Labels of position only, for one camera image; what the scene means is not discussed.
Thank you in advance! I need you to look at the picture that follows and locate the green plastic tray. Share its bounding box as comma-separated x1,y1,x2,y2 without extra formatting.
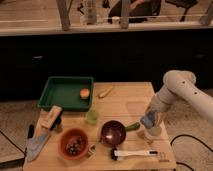
38,76,94,112

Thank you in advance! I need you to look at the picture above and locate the yellow toy banana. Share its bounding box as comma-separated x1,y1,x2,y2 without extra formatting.
98,87,113,98

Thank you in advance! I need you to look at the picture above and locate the wooden block brush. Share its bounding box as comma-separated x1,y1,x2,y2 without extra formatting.
41,105,62,130

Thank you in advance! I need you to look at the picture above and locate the black floor cable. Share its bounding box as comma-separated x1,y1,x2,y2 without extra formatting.
169,133,213,171

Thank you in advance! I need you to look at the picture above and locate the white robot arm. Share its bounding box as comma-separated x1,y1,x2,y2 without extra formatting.
140,70,213,129

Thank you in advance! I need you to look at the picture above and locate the person in background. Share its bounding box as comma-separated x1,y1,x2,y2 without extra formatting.
108,0,161,24

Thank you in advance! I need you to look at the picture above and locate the white paper cup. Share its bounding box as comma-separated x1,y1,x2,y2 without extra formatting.
145,126,162,143

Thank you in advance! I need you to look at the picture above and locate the orange toy fruit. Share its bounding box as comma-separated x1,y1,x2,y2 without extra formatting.
80,89,90,99

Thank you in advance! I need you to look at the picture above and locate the dark purple bowl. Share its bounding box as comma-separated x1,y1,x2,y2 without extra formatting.
100,120,126,147

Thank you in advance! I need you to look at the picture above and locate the small white clip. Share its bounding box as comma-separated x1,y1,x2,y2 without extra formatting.
88,145,96,157

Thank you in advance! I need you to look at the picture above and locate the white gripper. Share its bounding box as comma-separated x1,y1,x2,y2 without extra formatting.
144,87,175,126

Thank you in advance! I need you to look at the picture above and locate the white dish brush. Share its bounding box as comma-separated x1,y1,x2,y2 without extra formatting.
110,148,158,161

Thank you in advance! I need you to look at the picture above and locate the small green cup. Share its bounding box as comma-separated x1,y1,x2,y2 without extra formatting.
85,109,99,125

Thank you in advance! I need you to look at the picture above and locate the grey blade knife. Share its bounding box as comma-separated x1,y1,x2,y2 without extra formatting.
26,125,50,162

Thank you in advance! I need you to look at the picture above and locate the small clear tabletop item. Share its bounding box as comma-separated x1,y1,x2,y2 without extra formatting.
158,152,170,162

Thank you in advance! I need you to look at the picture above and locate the orange bowl with items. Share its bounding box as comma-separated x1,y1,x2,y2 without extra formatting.
58,128,89,160

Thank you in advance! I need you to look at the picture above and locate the green toy cucumber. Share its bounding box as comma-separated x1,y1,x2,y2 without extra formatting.
125,122,140,131

